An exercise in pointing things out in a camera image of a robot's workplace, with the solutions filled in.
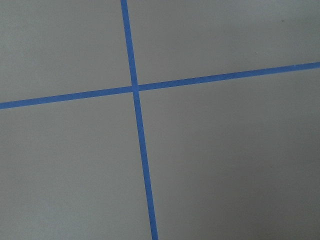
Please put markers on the blue tape grid lines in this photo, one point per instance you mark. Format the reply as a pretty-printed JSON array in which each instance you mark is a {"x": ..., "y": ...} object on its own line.
[{"x": 135, "y": 88}]

